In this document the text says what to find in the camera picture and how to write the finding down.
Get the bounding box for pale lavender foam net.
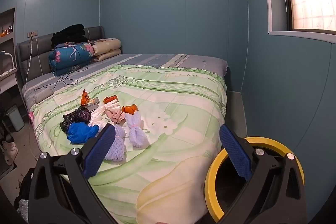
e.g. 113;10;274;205
125;112;150;148

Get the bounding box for black cable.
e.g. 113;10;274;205
34;67;88;90

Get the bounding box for white charging cable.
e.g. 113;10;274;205
25;32;34;83

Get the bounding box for yellow-rimmed black trash bin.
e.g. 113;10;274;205
205;136;305;223

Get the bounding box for grey padded headboard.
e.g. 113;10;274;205
16;26;105;83

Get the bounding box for beige stacked pillows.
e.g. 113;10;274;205
91;38;123;62

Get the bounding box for beige slippers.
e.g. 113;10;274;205
1;141;19;165

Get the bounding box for blue floral folded quilt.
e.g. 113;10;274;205
49;42;95;77

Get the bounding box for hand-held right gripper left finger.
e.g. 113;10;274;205
28;124;116;224

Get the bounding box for pink cloth bundle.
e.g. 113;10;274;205
106;109;126;125

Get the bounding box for white desk lamp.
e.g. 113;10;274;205
0;51;15;73

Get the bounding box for small pale green bin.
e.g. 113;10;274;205
6;105;25;132

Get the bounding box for grey striped bed sheet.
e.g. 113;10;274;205
22;53;229;104

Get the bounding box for bedside desk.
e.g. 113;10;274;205
0;68;20;94

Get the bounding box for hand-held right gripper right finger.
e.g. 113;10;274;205
219;124;308;224

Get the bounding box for black clothing pile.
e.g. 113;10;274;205
51;24;88;50

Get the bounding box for wall niche shelf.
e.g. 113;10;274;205
0;7;16;43

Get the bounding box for bed with green floral cover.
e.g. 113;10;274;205
29;64;227;224

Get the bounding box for blue plastic bag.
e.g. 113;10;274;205
67;122;100;144

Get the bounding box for black plastic bag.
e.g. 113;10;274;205
60;106;92;132

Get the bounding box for orange snack wrapper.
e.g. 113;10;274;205
80;89;91;106

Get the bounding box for white tissue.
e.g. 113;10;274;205
88;101;120;127

